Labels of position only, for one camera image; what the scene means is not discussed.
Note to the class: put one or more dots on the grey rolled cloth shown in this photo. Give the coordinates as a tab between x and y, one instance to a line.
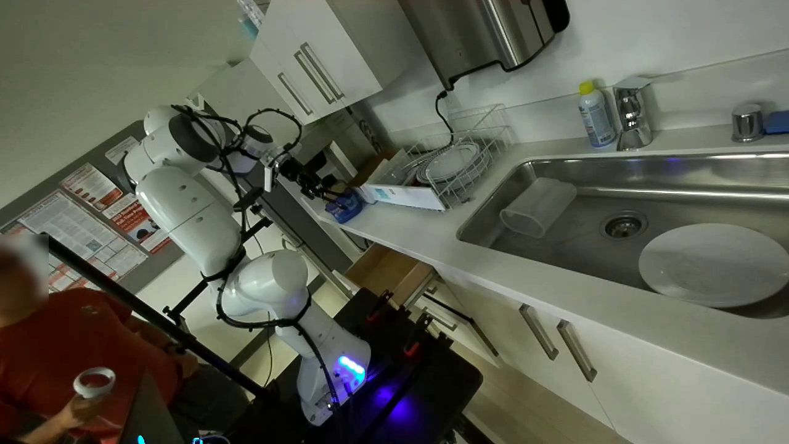
538	206

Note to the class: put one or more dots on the blue sponge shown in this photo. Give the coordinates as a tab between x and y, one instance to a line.
778	122

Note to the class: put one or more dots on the yellow capped soap bottle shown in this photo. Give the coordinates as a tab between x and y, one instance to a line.
598	118

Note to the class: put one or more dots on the brown cardboard box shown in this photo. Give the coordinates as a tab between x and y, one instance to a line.
373	168

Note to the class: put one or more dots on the white base cabinets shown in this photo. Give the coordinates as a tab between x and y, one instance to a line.
658	410

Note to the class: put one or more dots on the person in red shirt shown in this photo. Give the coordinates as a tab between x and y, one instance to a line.
83	336

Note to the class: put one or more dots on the white round plate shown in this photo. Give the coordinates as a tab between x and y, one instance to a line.
711	262

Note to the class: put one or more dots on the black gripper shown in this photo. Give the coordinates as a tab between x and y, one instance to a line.
296	175

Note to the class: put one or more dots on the wall poster board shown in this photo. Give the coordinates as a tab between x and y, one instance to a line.
76	229

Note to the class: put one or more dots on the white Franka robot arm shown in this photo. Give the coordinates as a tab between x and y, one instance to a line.
187	213

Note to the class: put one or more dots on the dark laptop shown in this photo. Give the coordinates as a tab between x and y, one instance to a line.
156	414

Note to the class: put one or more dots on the blue box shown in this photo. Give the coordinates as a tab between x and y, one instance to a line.
347	208

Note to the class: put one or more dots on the chrome faucet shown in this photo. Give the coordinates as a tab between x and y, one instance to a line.
633	111

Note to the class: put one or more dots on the black stand bar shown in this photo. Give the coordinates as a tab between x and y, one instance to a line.
205	354

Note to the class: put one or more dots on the stainless steel kettle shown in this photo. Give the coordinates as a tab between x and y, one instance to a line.
476	32

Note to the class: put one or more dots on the white cup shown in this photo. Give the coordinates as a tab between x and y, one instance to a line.
95	382

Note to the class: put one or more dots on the stainless steel sink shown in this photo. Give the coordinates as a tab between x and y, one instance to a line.
594	246

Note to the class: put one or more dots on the grey round plate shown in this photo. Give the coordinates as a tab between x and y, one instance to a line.
453	163

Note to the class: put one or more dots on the wooden kitchen drawer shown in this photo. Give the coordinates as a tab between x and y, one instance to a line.
383	267

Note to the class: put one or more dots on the white upper cabinet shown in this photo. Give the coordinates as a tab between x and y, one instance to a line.
354	61

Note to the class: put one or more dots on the small metal cylinder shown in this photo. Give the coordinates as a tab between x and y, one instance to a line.
745	123

